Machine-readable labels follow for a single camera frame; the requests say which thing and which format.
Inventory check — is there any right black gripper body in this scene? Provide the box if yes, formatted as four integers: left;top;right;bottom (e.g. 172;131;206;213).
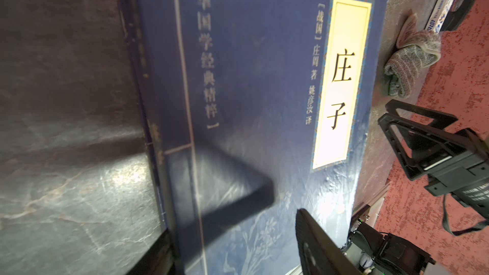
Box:
413;129;488;218

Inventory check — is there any aluminium rail frame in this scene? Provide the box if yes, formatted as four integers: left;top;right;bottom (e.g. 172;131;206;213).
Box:
350;180;390;231

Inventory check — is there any small black device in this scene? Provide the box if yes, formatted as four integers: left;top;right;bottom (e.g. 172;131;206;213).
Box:
440;0;476;32

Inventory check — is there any grey fluffy cleaning cloth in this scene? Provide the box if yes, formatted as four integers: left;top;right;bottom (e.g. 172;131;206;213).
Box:
384;12;441;99

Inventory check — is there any blue book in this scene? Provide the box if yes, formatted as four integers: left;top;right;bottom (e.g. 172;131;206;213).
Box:
120;0;388;274

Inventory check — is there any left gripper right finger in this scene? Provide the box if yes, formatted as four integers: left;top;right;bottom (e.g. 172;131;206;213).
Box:
295;208;360;275

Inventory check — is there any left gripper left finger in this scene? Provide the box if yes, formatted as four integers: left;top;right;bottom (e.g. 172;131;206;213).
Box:
126;229;176;275

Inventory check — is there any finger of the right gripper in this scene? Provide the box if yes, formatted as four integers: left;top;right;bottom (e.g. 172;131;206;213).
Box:
385;99;458;130
378;113;461;181

